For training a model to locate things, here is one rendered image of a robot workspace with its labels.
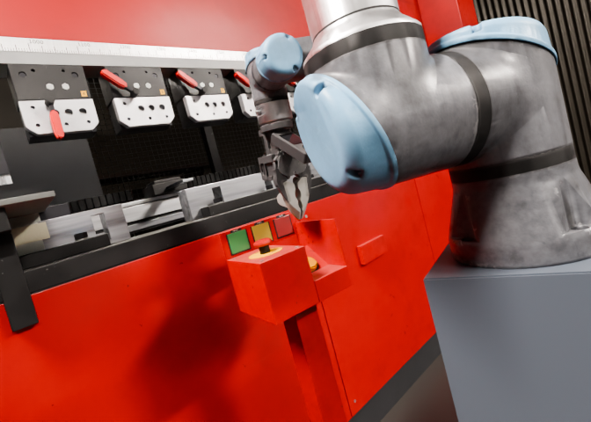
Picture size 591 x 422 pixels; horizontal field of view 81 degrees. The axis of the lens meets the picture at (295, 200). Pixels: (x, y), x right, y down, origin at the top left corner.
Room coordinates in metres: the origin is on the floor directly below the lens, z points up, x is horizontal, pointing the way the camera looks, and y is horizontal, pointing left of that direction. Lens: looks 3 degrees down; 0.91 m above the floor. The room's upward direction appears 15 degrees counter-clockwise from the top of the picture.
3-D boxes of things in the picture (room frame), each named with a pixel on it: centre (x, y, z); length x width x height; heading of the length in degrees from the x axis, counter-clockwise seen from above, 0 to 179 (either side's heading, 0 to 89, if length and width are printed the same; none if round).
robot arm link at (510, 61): (0.37, -0.23, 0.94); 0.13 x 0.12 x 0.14; 103
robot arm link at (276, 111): (0.75, 0.00, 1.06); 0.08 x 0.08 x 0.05
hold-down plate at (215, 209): (1.10, 0.15, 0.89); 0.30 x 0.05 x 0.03; 130
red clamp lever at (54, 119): (0.81, 0.49, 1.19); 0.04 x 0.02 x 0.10; 40
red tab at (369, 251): (1.30, -0.24, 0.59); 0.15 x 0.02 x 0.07; 130
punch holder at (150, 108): (1.00, 0.36, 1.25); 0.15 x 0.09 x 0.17; 130
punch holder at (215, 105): (1.13, 0.21, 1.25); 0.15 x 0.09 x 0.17; 130
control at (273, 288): (0.74, 0.05, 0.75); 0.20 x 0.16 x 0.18; 124
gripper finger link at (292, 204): (0.76, 0.02, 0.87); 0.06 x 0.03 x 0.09; 34
